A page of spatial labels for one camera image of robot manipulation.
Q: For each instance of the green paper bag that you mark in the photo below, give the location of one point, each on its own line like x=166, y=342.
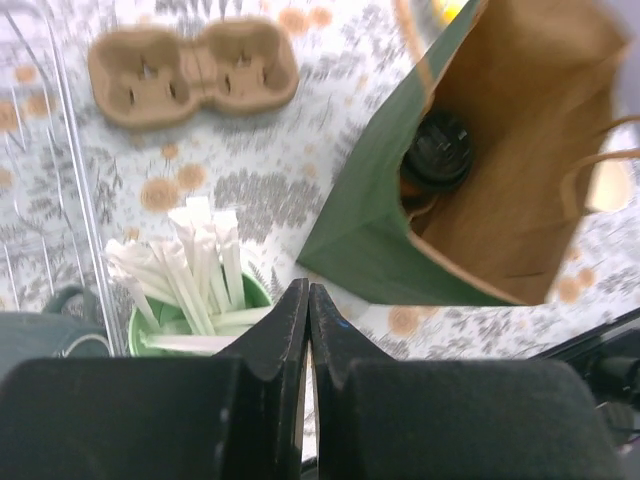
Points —
x=533, y=83

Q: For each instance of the yellow patterned ceramic bowl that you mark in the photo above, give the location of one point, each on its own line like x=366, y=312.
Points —
x=448, y=9

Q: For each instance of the floral tablecloth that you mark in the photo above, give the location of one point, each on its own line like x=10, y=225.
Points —
x=276, y=172

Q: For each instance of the brown paper coffee cup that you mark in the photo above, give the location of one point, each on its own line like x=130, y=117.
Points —
x=414, y=198

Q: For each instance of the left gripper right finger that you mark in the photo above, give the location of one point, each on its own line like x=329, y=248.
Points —
x=383, y=418

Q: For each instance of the brown cardboard cup carrier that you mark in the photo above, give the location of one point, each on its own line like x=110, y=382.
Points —
x=152, y=78

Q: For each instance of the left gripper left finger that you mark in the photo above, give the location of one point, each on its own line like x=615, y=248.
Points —
x=235, y=415

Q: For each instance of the dark grey cup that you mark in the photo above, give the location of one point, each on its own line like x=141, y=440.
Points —
x=67, y=326

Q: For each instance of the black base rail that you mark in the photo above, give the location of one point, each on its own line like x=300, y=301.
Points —
x=607, y=360

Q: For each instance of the green utensil cup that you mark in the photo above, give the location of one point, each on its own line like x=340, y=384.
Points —
x=192, y=318

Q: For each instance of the white wire dish rack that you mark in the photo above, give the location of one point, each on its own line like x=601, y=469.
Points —
x=50, y=234

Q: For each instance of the black coffee cup lid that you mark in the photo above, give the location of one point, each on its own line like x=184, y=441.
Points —
x=440, y=156

